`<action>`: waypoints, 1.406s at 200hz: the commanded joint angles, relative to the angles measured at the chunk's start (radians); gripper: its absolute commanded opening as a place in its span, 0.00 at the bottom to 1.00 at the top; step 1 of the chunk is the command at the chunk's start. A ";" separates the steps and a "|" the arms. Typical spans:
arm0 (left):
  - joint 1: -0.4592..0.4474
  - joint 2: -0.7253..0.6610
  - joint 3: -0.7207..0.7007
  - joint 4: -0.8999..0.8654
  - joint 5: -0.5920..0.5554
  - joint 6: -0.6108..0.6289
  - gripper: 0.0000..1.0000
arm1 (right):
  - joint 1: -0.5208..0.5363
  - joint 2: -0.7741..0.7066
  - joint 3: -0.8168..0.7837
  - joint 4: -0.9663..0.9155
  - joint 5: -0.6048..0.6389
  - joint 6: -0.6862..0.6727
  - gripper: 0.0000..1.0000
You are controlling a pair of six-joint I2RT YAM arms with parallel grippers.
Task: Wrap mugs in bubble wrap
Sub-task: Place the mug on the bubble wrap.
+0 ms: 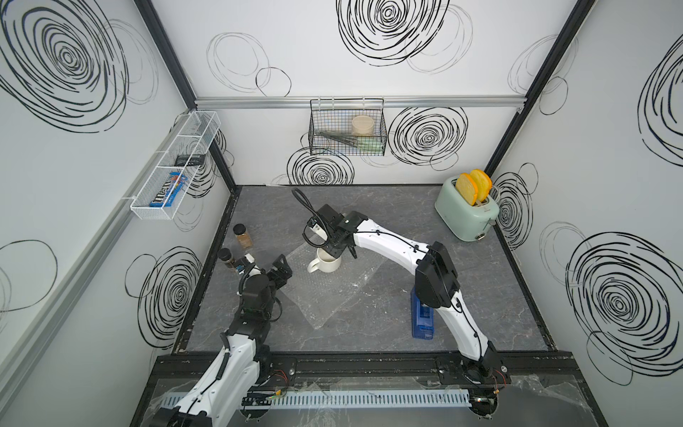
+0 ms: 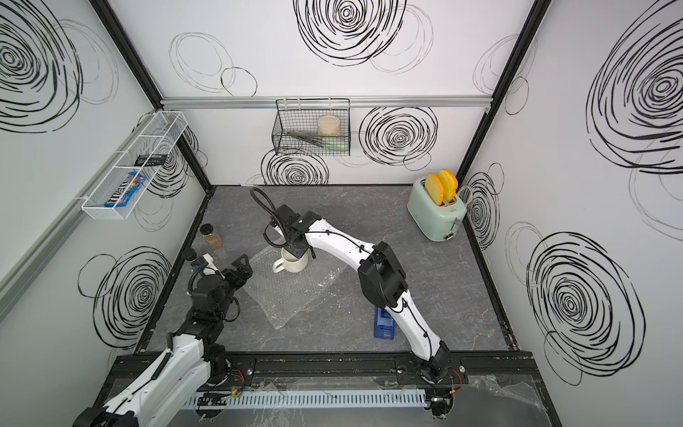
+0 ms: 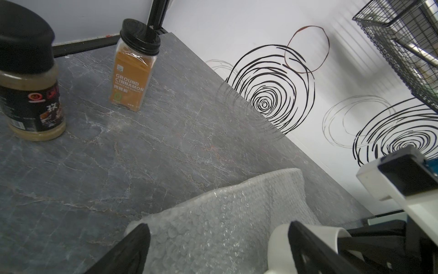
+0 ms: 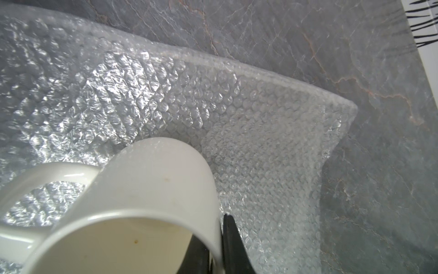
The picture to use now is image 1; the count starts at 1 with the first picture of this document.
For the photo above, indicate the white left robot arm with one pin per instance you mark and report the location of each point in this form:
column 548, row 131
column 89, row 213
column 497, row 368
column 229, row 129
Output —
column 244, row 360

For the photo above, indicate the beige round container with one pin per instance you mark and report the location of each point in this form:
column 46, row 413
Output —
column 362, row 125

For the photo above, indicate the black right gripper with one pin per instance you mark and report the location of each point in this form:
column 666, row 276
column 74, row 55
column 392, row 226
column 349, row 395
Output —
column 334, row 251

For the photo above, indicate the mint green toaster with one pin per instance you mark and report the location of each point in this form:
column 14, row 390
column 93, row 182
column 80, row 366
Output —
column 468, row 223

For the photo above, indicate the yellow toast slice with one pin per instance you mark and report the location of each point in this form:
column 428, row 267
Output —
column 467, row 188
column 483, row 183

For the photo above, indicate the black wire wall basket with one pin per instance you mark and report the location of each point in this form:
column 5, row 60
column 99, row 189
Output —
column 330, row 124

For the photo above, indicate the white slotted cable duct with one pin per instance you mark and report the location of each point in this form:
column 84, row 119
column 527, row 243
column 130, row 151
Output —
column 360, row 399

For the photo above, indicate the blue tape dispenser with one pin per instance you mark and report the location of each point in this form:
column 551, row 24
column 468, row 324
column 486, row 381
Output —
column 422, row 319

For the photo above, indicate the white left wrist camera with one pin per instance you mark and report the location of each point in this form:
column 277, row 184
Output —
column 246, row 267

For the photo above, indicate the brown spice jar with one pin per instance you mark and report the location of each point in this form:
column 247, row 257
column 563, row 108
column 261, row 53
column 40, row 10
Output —
column 241, row 233

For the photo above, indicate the white ceramic mug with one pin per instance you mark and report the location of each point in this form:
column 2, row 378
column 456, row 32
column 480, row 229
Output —
column 324, row 262

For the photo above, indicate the white wire wall shelf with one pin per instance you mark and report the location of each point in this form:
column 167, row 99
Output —
column 192, row 134

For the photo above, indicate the rear yellow toast slice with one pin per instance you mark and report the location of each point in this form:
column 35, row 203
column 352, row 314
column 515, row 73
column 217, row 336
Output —
column 483, row 183

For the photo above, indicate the dark spice jar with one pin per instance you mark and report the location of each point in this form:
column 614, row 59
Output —
column 225, row 255

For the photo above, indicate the green item in basket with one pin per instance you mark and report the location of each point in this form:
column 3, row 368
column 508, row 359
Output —
column 370, row 144

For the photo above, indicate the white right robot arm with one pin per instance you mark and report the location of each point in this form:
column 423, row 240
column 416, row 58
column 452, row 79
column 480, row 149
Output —
column 436, row 282

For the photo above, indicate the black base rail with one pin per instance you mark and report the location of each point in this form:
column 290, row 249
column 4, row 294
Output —
column 292, row 368

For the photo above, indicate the clear bubble wrap sheet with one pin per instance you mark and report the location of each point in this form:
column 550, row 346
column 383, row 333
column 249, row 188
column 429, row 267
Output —
column 320, row 294

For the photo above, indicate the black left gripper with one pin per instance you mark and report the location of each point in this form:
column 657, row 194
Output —
column 283, row 271

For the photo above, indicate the small black box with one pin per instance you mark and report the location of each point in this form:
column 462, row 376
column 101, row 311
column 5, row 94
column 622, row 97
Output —
column 194, row 160

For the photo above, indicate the blue candy packet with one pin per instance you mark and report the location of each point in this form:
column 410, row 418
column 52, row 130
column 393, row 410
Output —
column 173, row 184

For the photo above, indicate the front yellow toast slice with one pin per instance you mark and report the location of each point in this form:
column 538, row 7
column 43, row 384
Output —
column 467, row 188

